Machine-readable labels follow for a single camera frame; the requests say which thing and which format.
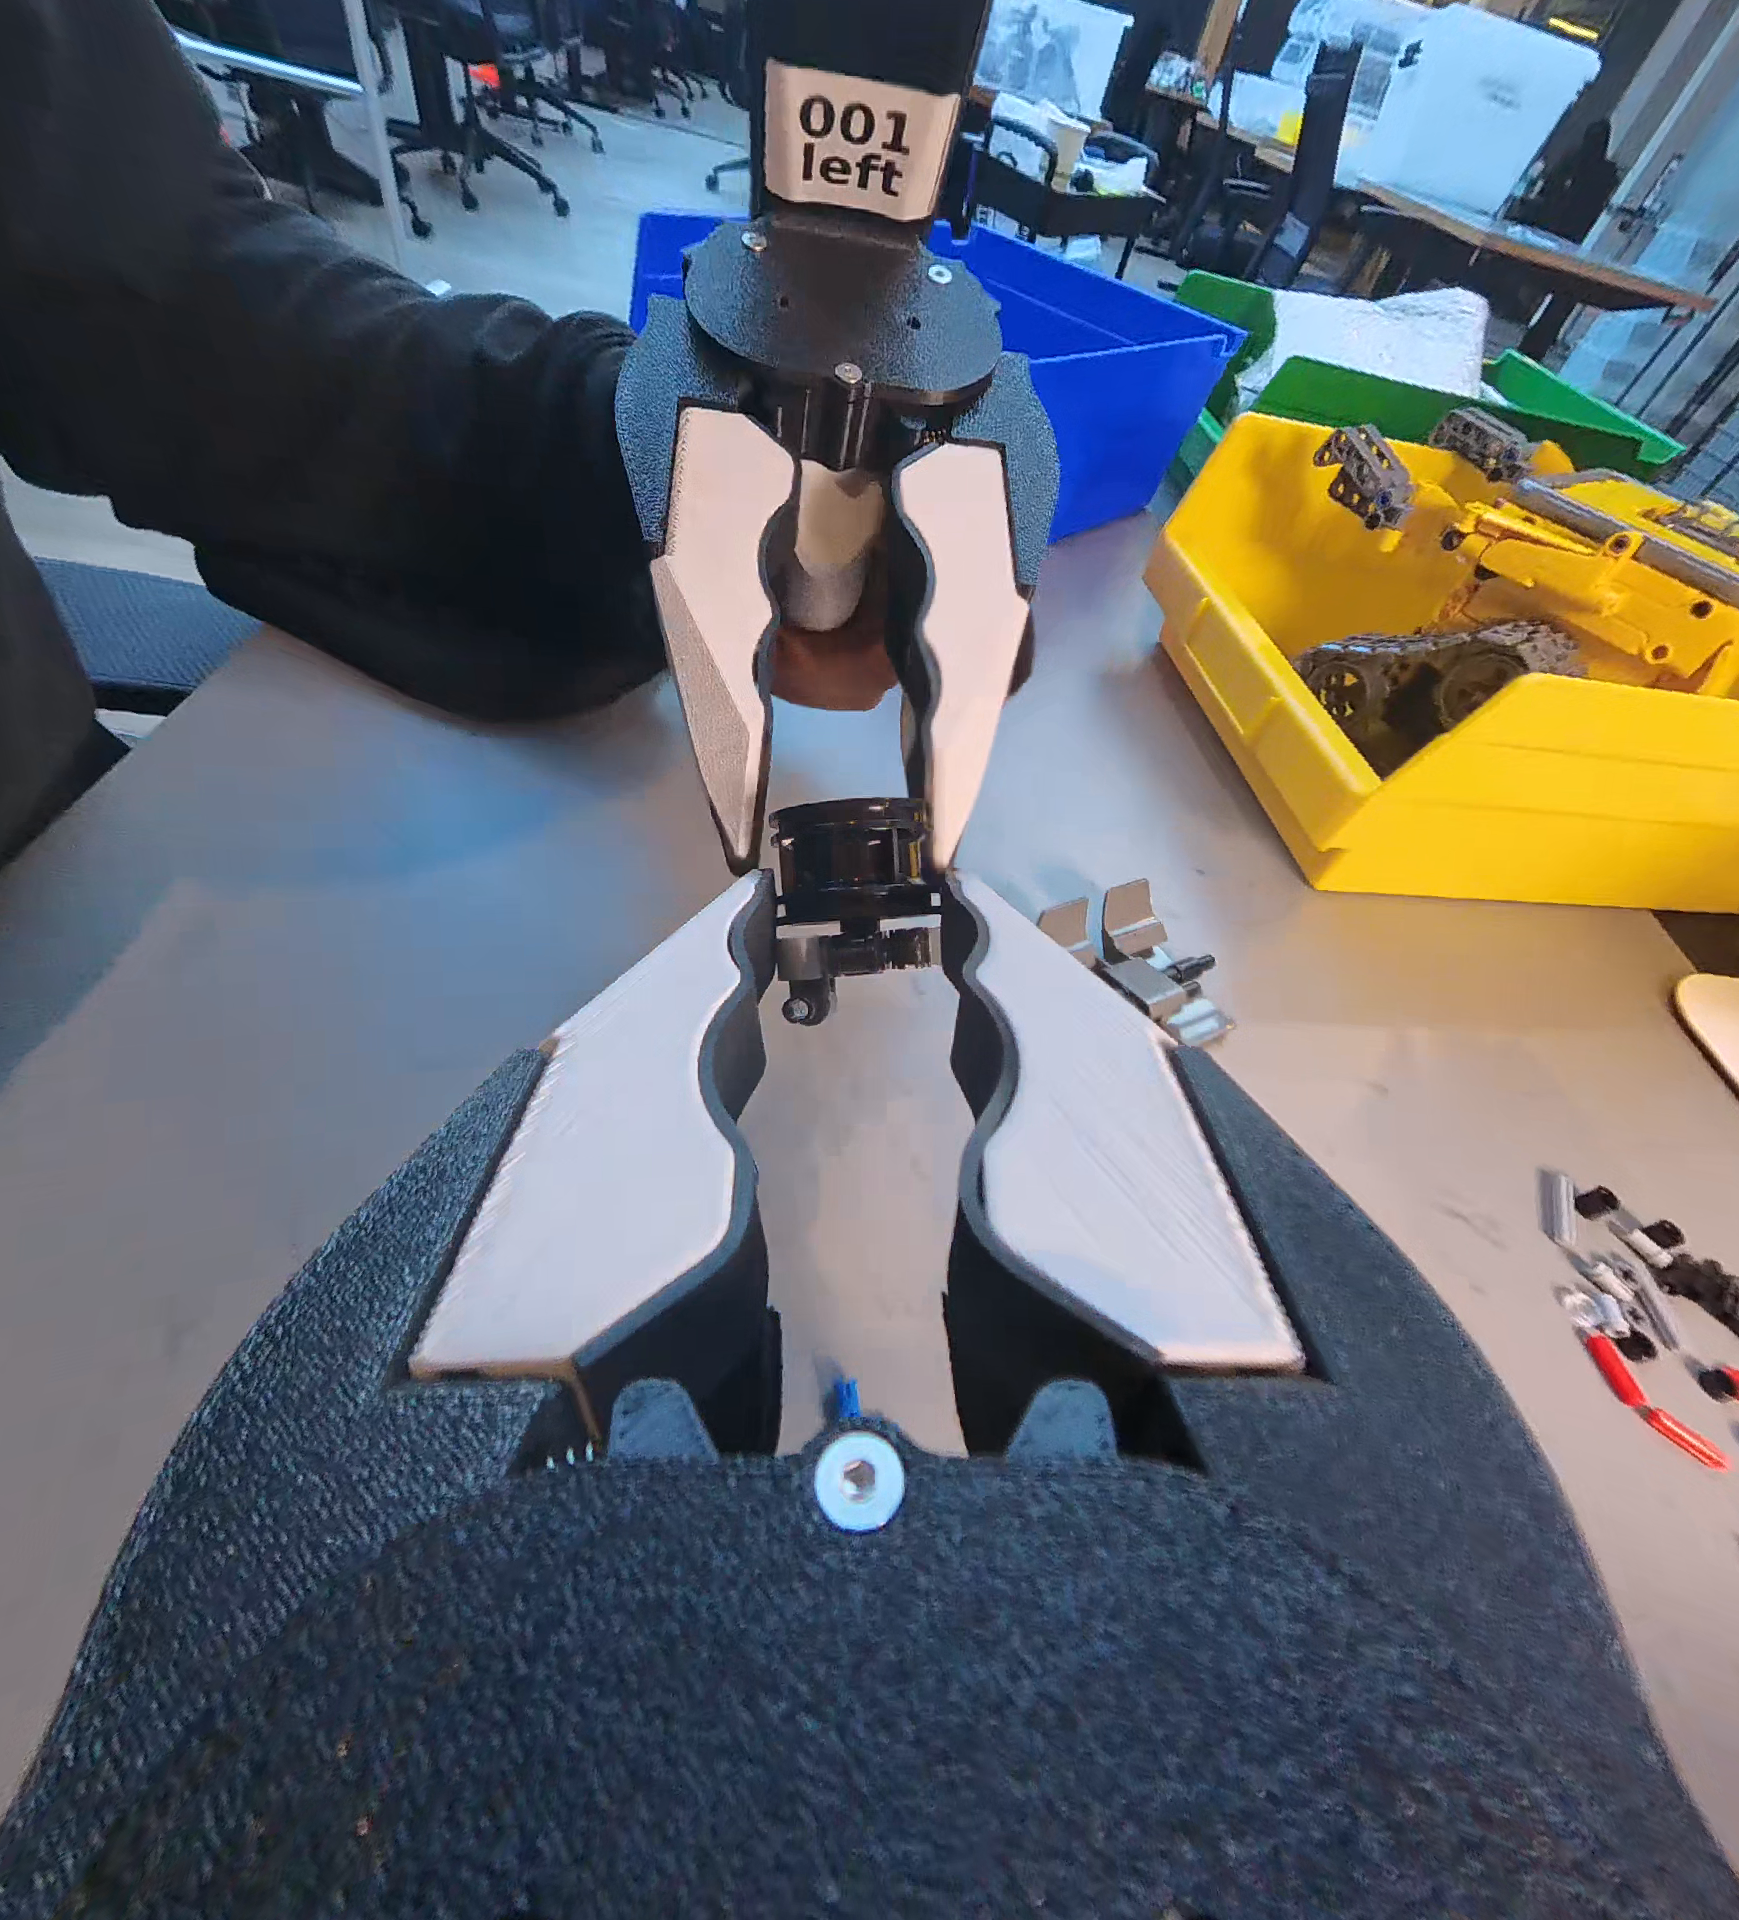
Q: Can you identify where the yellow plastic bin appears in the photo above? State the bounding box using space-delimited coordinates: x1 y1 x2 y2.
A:
1143 413 1739 915

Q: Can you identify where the yellow tracked toy robot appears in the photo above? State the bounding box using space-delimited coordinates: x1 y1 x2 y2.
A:
1289 406 1739 752

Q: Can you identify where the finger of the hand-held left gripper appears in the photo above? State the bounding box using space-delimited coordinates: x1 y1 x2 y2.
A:
888 444 1039 876
651 406 800 879

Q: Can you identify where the person's left hand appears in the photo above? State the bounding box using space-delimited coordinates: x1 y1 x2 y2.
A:
771 607 903 711

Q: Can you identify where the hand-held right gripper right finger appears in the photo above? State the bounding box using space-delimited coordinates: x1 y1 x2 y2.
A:
942 870 1308 1457

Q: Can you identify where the person's left forearm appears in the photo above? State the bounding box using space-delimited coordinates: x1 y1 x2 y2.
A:
0 0 674 725

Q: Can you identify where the black wheel brick assembly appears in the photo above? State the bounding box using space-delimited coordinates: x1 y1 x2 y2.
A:
768 801 949 1028

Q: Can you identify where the long wooden table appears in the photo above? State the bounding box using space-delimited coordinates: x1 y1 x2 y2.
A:
1349 176 1719 364

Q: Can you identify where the green plastic bin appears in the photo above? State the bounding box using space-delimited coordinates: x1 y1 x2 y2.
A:
1176 271 1689 482

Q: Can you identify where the blue plastic bin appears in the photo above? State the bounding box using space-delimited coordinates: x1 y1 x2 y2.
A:
628 210 1246 546

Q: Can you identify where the grey brick panel assembly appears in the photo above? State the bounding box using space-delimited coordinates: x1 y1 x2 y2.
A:
1038 880 1234 1049

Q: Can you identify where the pile of small brick pieces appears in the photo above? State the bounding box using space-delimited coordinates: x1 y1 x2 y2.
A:
1536 1171 1739 1682

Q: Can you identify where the grey desk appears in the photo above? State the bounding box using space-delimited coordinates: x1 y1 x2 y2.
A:
0 496 1739 1920

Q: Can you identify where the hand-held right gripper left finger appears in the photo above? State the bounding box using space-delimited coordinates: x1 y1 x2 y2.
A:
406 870 784 1457

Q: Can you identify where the white storage box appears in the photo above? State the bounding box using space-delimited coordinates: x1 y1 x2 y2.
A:
1347 0 1606 194

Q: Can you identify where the clear plastic bin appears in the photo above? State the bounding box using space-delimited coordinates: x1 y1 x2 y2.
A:
982 0 1133 92

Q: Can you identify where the black office chair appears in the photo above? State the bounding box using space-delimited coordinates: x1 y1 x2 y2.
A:
1266 37 1373 288
388 0 615 234

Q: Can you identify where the dark mesh chair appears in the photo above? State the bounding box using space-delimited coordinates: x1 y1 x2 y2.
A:
35 555 263 722

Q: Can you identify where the black utility cart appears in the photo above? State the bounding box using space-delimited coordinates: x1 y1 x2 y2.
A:
964 91 1170 285

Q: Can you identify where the white bubble wrap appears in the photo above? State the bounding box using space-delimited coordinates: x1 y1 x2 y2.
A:
1236 285 1492 399

